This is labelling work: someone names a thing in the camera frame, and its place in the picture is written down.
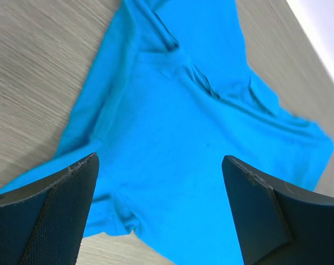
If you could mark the blue t shirt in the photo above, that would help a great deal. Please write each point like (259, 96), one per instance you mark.
(169, 95)

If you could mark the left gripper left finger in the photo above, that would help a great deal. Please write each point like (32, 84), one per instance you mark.
(43, 222)

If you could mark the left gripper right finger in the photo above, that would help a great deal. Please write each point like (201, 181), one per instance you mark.
(277, 222)

